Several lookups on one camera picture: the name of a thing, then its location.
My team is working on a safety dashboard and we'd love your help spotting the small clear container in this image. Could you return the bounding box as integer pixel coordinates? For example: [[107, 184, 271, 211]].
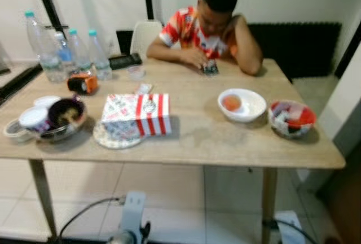
[[3, 119, 32, 143]]

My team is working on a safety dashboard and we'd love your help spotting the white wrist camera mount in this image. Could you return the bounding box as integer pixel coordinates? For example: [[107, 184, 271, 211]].
[[276, 211, 305, 244], [120, 191, 146, 236]]

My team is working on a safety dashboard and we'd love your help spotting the small white dish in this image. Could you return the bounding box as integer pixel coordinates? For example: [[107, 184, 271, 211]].
[[33, 95, 61, 108]]

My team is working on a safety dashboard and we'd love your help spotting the large clear water bottle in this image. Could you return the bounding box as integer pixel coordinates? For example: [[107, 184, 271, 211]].
[[24, 11, 67, 84]]

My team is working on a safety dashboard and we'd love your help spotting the small sauce packet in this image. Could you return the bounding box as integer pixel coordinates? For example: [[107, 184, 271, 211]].
[[135, 83, 154, 95]]

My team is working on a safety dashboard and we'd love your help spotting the orange and black device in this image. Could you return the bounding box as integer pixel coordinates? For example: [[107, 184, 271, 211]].
[[67, 73, 100, 95]]

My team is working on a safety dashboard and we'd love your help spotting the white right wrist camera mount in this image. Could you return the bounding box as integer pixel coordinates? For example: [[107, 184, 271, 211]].
[[276, 211, 305, 244]]

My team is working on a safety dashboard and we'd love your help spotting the light wooden dining table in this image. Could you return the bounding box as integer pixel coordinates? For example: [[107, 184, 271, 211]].
[[0, 58, 346, 244]]

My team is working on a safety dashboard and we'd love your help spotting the black foam wall padding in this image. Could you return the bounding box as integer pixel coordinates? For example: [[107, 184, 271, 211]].
[[116, 22, 343, 81]]

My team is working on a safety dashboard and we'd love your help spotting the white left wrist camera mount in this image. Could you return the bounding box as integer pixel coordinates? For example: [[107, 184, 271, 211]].
[[120, 191, 146, 236]]

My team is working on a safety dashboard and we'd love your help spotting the long black bar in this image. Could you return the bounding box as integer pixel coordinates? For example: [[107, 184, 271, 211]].
[[0, 63, 43, 104]]

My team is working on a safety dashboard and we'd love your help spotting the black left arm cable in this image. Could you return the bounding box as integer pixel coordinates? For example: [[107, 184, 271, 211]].
[[56, 196, 126, 244]]

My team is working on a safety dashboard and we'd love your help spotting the red paper KFC bowl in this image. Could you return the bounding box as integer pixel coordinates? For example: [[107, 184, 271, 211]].
[[267, 100, 316, 139]]

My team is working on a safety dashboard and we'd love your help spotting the black digital clock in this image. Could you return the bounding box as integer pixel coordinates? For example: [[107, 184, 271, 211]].
[[108, 53, 143, 71]]

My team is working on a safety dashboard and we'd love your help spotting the blue label water bottle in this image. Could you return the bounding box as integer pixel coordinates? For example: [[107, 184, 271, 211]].
[[54, 31, 77, 75]]

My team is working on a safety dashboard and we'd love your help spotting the white chair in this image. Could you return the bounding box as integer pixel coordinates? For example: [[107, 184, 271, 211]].
[[130, 20, 163, 57]]

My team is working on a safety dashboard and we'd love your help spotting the small clear plastic cup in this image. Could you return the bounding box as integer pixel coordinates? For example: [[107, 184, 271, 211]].
[[127, 65, 146, 81]]

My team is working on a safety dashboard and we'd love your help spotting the steel bowl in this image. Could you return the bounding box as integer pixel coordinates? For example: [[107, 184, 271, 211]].
[[25, 106, 88, 144]]

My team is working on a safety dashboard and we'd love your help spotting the patterned round plate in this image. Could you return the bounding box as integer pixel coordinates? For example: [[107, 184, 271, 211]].
[[92, 121, 142, 150]]

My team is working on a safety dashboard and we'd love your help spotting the red white KFC box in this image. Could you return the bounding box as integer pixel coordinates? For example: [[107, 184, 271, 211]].
[[100, 93, 172, 141]]

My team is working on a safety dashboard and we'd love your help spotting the white tub with red label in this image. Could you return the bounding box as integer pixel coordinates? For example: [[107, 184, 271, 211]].
[[18, 106, 50, 134]]

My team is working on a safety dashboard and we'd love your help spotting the person in orange jersey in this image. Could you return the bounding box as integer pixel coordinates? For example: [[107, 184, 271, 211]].
[[147, 0, 263, 77]]

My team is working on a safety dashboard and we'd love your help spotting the white ceramic bowl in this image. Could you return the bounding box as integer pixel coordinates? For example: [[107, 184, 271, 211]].
[[218, 88, 267, 123]]

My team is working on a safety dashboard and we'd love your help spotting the dark purple bowl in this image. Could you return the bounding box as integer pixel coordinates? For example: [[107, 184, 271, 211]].
[[47, 97, 86, 132]]

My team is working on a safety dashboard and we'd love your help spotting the black smartphone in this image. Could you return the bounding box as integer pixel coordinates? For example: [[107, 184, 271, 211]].
[[202, 60, 219, 76]]

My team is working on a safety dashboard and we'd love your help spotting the small clear water bottle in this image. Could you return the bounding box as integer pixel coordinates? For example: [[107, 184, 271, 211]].
[[68, 28, 93, 75], [87, 29, 112, 81]]

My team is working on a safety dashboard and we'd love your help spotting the orange tomato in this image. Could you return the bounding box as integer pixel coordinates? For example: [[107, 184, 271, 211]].
[[222, 94, 243, 112]]

